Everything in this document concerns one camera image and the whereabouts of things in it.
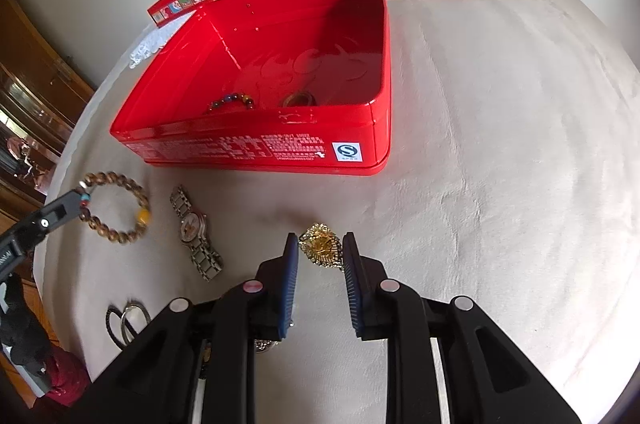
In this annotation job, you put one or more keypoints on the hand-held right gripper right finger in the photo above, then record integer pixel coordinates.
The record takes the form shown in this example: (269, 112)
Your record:
(352, 291)

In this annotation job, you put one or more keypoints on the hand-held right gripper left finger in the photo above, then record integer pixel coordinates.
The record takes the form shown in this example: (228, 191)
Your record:
(290, 286)

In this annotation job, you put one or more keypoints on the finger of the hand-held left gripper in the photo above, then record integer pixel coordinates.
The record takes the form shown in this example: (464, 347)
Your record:
(55, 211)

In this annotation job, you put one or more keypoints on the gold jewelry piece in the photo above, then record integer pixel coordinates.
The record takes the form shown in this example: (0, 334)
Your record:
(320, 246)

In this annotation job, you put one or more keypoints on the large red tin box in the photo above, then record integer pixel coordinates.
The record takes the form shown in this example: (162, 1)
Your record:
(250, 144)

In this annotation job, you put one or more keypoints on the black plush toy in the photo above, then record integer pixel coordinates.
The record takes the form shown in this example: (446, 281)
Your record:
(20, 329)

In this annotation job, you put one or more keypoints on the silver wristwatch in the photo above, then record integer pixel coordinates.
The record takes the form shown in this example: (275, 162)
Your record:
(192, 224)

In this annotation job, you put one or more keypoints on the silver bangle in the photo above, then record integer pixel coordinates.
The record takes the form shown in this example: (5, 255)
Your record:
(131, 305)

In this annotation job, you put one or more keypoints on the maroon bag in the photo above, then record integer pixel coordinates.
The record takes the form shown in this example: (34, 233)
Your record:
(65, 379)

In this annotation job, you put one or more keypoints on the wooden cabinet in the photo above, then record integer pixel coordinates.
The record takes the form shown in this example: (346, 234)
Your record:
(30, 69)

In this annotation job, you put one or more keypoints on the white lace cloth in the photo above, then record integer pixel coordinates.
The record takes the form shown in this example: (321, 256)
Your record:
(147, 47)

